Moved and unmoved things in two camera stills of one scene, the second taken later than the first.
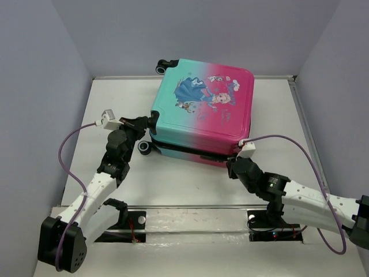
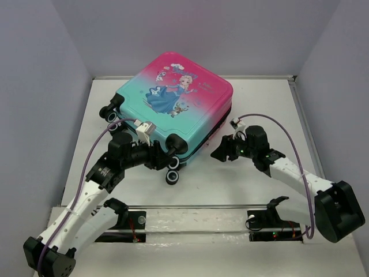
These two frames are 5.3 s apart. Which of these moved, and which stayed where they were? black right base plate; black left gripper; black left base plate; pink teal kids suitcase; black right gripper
Moved: pink teal kids suitcase; black left gripper; black right gripper
Stayed: black right base plate; black left base plate
